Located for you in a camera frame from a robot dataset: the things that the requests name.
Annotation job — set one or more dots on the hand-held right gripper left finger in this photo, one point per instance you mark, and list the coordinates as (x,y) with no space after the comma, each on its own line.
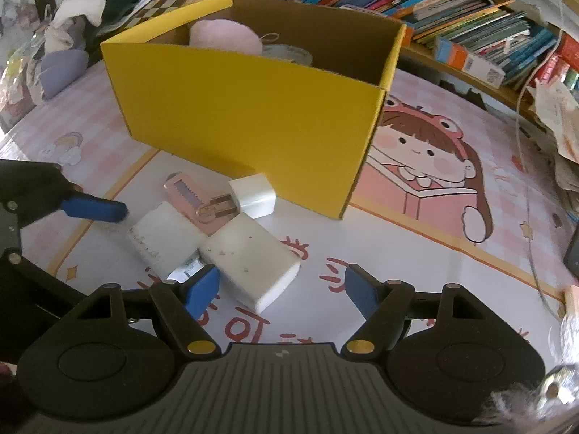
(201,289)

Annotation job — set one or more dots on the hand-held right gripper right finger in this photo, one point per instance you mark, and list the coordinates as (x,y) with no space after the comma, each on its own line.
(362,294)

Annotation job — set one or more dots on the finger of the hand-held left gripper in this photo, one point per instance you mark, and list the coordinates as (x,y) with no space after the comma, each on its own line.
(95,210)
(45,280)

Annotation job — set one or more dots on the large white power adapter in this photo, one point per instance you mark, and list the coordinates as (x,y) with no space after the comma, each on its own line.
(249,257)

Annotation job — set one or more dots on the white adapter with folding prongs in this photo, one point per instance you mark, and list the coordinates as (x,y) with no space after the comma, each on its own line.
(163,235)

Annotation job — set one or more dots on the pink comb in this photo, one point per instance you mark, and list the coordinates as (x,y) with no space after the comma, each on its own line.
(181,190)

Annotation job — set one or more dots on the small white plug charger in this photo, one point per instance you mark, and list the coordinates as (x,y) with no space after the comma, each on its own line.
(253,196)

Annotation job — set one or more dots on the yellow cardboard box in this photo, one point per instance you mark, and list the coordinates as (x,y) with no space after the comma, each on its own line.
(249,113)

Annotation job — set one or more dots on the pink plush toy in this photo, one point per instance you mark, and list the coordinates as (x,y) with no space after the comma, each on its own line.
(226,36)

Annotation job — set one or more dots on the clear tape roll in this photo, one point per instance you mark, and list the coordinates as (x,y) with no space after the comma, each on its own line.
(289,54)

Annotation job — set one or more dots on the lavender garment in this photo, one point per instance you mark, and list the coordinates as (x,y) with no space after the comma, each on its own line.
(63,72)

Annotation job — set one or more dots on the fuzzy pale cloth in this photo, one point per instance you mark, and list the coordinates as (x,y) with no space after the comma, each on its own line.
(511,398)

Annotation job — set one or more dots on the dark green garment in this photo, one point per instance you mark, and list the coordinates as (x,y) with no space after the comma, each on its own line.
(122,9)

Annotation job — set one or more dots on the black smartphone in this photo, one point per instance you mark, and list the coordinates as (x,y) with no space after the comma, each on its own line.
(573,253)

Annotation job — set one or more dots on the white bookshelf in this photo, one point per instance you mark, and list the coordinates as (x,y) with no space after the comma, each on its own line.
(506,95)

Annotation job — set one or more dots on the orange white carton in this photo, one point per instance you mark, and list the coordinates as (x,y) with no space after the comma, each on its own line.
(470,61)

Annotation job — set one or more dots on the stack of papers and books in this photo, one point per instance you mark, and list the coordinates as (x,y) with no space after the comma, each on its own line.
(561,113)

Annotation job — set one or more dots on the red book box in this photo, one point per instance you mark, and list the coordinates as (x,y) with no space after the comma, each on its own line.
(565,54)

